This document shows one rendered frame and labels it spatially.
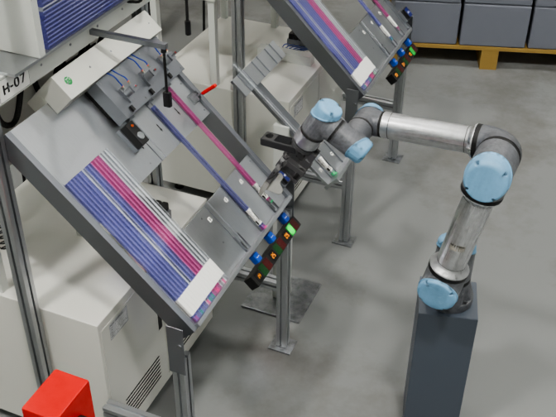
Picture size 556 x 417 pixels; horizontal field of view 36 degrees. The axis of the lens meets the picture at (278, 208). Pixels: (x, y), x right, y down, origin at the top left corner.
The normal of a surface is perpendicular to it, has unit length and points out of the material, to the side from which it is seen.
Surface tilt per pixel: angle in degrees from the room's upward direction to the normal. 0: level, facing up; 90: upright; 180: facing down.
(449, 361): 90
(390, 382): 0
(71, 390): 0
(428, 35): 90
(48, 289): 0
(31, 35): 90
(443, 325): 90
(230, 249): 44
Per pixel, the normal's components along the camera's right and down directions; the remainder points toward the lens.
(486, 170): -0.40, 0.44
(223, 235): 0.65, -0.42
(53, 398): 0.00, -0.81
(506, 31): -0.11, 0.58
